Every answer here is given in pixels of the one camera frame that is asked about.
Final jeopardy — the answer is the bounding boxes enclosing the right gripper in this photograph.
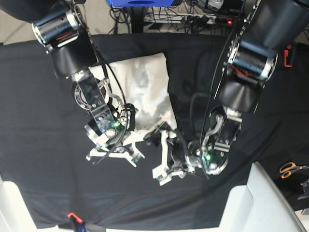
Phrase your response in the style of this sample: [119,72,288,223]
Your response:
[86,130,148,167]

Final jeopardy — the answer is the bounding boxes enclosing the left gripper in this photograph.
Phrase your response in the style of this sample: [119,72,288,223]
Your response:
[143,122,196,186]

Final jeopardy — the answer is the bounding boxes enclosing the white cotton T-shirt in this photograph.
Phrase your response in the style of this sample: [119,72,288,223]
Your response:
[88,51,178,133]

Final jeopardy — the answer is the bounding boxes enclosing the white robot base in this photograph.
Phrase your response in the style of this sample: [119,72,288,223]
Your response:
[0,180,59,232]
[105,161,309,232]

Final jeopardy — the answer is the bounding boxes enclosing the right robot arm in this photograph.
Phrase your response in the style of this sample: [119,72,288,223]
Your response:
[0,0,143,166]

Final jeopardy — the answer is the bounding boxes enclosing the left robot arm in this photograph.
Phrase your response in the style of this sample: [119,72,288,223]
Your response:
[147,0,309,186]

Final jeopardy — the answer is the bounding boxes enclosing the black table cloth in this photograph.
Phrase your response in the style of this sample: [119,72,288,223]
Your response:
[0,41,309,230]

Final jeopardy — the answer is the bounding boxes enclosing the orange clamp bottom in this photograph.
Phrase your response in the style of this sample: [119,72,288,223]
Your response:
[67,212,83,224]

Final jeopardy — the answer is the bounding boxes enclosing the white power strip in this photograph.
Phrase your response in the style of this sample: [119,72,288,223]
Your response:
[144,12,217,24]

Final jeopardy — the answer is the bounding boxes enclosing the black power strip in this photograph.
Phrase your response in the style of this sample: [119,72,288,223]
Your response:
[215,16,237,26]

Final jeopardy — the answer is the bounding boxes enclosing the blue plastic box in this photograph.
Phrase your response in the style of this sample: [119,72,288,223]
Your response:
[107,0,173,7]

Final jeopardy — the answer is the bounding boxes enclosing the orange black clamp right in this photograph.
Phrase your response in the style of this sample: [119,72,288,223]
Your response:
[283,44,293,68]

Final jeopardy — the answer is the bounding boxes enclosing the black device at edge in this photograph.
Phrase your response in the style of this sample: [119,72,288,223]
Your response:
[297,179,309,201]

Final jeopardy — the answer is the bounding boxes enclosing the orange handled scissors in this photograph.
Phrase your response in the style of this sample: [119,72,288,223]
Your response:
[279,162,309,179]

